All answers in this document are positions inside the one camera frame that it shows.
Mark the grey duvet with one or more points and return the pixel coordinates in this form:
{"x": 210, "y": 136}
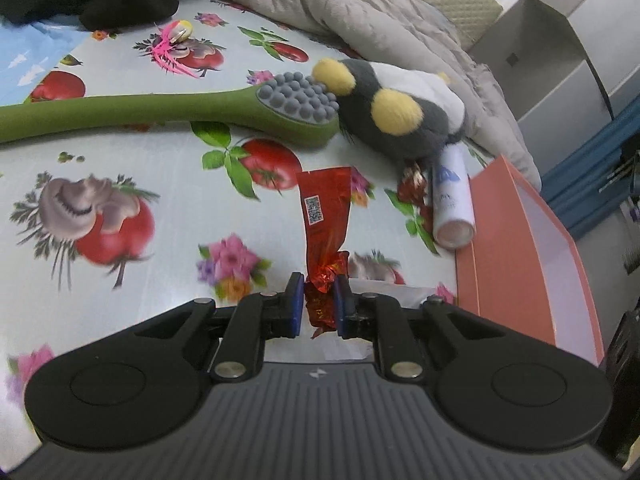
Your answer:
{"x": 360, "y": 10}

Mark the crumpled red candy wrapper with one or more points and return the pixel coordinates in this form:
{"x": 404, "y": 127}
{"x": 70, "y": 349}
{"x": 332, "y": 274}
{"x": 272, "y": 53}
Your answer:
{"x": 415, "y": 187}

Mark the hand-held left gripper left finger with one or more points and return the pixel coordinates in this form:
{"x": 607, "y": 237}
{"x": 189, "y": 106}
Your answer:
{"x": 296, "y": 305}

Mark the light blue bedsheet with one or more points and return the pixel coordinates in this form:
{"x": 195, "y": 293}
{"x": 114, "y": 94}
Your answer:
{"x": 30, "y": 50}

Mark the red foil snack wrapper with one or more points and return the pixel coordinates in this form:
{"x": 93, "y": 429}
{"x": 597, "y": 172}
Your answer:
{"x": 325, "y": 220}

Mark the grey wall switch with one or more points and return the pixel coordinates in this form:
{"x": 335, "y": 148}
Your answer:
{"x": 511, "y": 59}

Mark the blue curtain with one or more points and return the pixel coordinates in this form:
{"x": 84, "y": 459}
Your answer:
{"x": 585, "y": 175}

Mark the grey penguin plush toy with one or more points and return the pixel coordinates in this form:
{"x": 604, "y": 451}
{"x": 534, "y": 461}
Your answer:
{"x": 395, "y": 105}

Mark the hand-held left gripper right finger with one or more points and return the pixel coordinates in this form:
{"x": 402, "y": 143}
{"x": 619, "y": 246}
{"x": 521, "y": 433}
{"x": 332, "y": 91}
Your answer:
{"x": 342, "y": 305}

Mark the white bedside cabinet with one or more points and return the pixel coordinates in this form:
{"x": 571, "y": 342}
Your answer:
{"x": 545, "y": 55}

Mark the white tube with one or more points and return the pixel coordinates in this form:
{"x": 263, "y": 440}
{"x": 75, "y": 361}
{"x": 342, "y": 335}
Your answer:
{"x": 452, "y": 195}

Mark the green massage hammer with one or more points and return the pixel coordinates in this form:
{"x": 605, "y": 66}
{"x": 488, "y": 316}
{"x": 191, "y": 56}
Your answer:
{"x": 150, "y": 112}

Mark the fruit printed mat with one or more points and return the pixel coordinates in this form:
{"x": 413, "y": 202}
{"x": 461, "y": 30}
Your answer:
{"x": 165, "y": 175}

